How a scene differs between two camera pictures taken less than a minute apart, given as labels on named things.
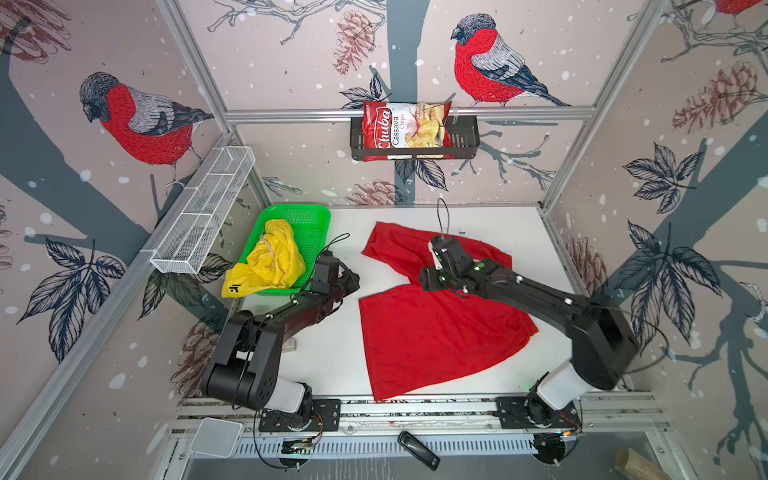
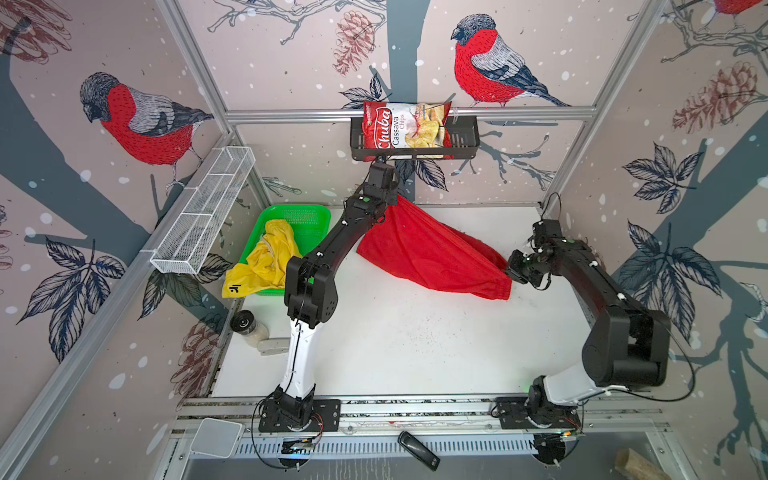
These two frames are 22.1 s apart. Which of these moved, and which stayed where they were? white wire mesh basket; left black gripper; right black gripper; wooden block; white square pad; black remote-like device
Moved: left black gripper; right black gripper
Stayed: wooden block; black remote-like device; white wire mesh basket; white square pad
